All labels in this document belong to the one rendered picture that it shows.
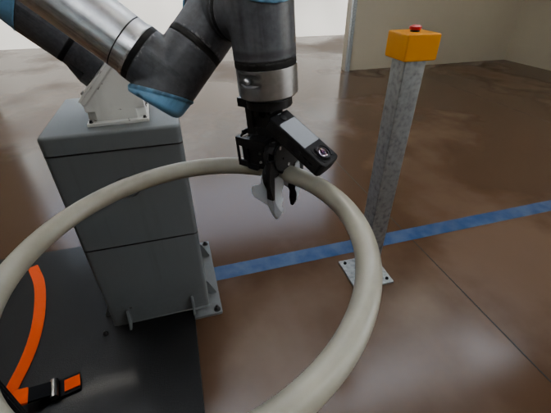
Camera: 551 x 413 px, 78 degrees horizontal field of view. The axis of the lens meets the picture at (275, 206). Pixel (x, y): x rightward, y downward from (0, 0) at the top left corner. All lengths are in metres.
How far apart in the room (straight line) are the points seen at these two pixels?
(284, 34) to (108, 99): 0.76
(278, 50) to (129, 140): 0.73
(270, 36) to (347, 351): 0.38
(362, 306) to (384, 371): 1.12
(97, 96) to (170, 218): 0.45
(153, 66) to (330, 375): 0.46
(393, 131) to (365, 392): 0.94
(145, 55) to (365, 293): 0.44
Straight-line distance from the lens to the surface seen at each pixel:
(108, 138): 1.14
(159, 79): 0.56
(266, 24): 0.48
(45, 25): 1.21
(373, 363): 1.48
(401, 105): 1.31
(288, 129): 0.52
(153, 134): 1.12
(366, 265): 0.40
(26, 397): 1.54
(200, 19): 0.58
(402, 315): 1.65
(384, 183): 1.43
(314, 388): 0.32
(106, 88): 1.15
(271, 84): 0.50
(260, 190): 0.59
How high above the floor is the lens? 1.23
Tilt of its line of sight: 34 degrees down
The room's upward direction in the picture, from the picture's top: straight up
